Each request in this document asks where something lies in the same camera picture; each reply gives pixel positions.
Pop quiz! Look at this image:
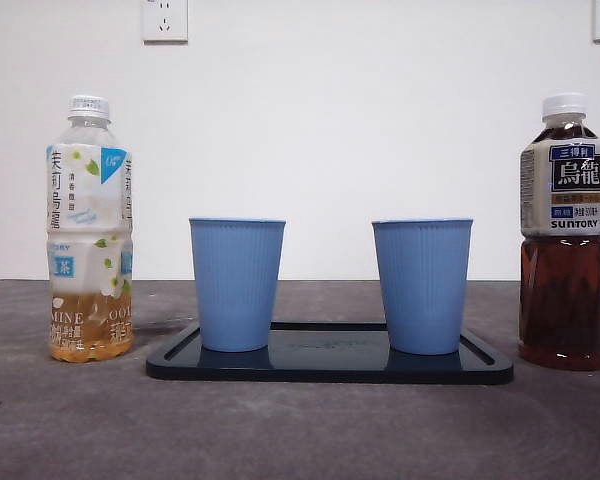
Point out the blue ribbed plastic cup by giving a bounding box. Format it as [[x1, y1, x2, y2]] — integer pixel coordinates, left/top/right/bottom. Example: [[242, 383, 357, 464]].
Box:
[[371, 217, 475, 356], [188, 216, 287, 353]]

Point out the jasmine tea bottle pale label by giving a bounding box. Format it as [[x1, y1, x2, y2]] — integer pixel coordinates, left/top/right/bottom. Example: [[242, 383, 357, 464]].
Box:
[[45, 94, 135, 364]]

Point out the dark oolong tea bottle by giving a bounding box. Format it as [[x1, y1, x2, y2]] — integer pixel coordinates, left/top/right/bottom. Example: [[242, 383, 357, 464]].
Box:
[[517, 92, 600, 372]]

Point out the dark blue flat tray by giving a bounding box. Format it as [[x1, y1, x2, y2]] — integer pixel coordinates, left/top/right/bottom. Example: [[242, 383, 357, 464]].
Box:
[[145, 321, 515, 386]]

